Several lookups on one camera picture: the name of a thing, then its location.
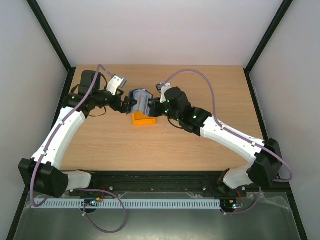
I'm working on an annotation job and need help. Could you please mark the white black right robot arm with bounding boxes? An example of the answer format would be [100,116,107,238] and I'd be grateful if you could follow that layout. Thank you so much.
[149,83,283,196]

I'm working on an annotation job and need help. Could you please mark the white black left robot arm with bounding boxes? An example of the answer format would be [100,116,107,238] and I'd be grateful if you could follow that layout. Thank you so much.
[18,70,137,198]

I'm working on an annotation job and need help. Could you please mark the black right frame post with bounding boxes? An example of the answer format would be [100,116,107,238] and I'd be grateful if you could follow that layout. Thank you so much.
[244,0,293,74]

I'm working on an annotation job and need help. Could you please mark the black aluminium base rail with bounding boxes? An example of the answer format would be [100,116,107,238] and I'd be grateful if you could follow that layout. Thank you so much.
[68,171,248,197]

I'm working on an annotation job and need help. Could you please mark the blue card holder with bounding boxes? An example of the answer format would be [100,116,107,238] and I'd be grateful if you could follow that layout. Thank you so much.
[129,88,154,116]

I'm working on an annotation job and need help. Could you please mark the black left frame post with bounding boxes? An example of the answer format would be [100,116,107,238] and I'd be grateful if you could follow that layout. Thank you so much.
[26,0,73,73]

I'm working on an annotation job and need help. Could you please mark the yellow plastic bin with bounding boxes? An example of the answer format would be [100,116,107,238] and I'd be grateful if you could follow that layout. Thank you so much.
[132,111,157,126]

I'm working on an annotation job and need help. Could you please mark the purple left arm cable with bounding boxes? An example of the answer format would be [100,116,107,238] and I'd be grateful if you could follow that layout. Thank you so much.
[29,64,128,233]

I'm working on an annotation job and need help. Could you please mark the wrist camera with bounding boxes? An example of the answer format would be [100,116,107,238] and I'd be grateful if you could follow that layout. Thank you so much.
[106,74,127,96]
[156,83,171,104]

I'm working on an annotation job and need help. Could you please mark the black frame post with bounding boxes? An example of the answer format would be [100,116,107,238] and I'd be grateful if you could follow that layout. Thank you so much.
[26,0,73,73]
[244,0,293,74]

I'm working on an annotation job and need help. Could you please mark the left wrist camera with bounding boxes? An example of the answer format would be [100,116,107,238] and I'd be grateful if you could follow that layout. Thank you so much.
[106,74,127,96]

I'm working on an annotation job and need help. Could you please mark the white slotted cable duct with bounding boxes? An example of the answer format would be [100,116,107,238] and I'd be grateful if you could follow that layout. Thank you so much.
[40,198,221,210]

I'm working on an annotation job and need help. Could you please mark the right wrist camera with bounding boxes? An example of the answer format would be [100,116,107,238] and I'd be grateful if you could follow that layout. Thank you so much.
[156,83,171,104]

